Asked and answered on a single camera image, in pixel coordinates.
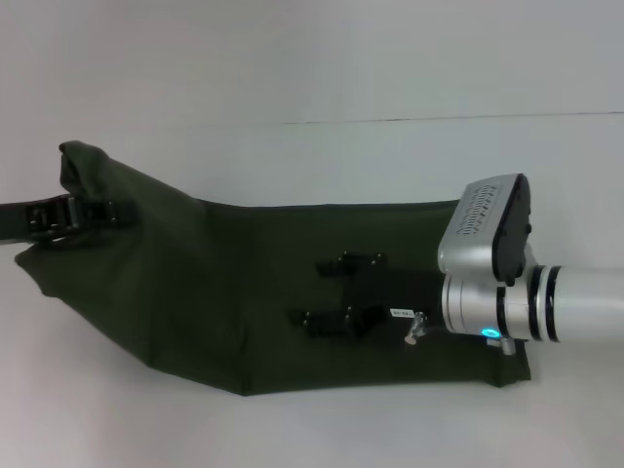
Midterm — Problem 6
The right arm connector cable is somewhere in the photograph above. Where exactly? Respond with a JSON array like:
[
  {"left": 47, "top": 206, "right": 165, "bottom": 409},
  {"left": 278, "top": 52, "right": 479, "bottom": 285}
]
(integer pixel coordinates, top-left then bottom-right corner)
[{"left": 403, "top": 311, "right": 517, "bottom": 356}]

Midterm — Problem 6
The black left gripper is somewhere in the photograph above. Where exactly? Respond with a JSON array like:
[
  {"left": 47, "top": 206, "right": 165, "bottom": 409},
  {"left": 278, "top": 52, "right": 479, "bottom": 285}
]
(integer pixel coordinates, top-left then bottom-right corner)
[{"left": 0, "top": 194, "right": 138, "bottom": 244}]

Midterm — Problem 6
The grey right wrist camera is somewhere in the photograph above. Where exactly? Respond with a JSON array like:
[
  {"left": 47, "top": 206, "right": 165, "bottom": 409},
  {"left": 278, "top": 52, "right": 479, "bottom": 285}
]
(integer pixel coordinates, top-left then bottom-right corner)
[{"left": 437, "top": 173, "right": 536, "bottom": 288}]

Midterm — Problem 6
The dark green FREE! t-shirt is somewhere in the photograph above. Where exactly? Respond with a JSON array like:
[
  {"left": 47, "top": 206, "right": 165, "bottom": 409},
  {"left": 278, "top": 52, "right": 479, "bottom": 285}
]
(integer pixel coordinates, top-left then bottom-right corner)
[{"left": 14, "top": 139, "right": 532, "bottom": 399}]

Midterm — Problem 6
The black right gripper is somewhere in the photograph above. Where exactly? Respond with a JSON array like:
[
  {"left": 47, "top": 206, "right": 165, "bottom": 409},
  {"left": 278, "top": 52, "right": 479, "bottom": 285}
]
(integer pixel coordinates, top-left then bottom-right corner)
[{"left": 287, "top": 251, "right": 446, "bottom": 341}]

